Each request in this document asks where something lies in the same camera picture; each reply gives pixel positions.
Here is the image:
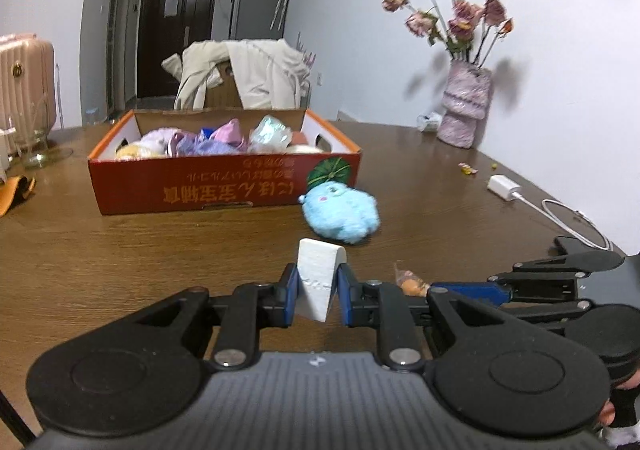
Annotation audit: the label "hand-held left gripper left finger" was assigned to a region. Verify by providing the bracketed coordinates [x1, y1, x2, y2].
[125, 263, 302, 372]

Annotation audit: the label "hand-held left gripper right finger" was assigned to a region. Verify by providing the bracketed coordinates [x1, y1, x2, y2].
[338, 263, 503, 373]

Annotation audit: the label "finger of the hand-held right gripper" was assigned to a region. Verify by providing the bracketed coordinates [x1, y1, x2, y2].
[429, 281, 592, 331]
[486, 236, 627, 301]

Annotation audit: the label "white wedge sponge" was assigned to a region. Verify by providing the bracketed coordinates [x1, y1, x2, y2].
[296, 238, 348, 322]

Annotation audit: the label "red cardboard box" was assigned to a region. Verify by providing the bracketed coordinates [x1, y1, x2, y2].
[87, 108, 362, 217]

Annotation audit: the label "white and yellow plush toy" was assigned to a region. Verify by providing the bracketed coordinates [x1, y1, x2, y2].
[115, 142, 167, 159]

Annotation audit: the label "person's right hand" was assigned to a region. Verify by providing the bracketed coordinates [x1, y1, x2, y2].
[597, 370, 640, 433]

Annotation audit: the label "wrapped orange candy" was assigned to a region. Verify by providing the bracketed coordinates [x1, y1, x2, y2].
[393, 262, 431, 298]

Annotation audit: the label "light blue plush toy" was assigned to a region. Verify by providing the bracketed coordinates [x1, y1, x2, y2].
[298, 181, 381, 245]

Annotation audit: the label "white charger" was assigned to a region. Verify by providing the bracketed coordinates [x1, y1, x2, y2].
[487, 174, 522, 202]

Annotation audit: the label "translucent teal pouch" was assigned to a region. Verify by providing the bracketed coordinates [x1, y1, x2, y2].
[248, 115, 292, 153]

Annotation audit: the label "pink cloth pouch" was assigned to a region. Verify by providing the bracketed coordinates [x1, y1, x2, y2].
[212, 118, 250, 151]

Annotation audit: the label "pink textured vase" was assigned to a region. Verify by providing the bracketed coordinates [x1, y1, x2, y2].
[436, 60, 493, 149]

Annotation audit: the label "pale pink plush toy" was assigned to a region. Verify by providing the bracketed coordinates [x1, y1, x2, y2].
[140, 127, 187, 155]

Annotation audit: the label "metal rack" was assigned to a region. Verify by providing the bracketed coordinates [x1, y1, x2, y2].
[301, 72, 327, 117]

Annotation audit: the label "brown chair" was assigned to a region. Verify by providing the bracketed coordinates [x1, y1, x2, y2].
[204, 60, 246, 109]

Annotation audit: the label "cream jacket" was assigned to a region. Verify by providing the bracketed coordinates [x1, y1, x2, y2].
[161, 37, 312, 111]

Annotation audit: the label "lavender bunch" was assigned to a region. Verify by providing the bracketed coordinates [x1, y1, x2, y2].
[295, 32, 319, 76]

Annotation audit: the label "dried pink flowers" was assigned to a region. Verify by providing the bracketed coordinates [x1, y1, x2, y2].
[381, 0, 516, 68]

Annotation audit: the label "dark entrance door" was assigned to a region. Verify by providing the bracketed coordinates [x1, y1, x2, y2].
[136, 0, 221, 100]

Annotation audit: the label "pink suitcase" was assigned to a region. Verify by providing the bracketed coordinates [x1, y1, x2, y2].
[0, 33, 57, 155]

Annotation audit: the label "white cable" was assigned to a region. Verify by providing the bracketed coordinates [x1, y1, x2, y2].
[515, 195, 613, 251]

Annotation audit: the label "purple drawstring cloth bag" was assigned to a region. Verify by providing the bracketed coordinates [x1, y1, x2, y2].
[175, 132, 246, 157]

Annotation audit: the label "orange strap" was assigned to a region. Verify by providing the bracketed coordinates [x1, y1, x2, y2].
[0, 176, 37, 217]

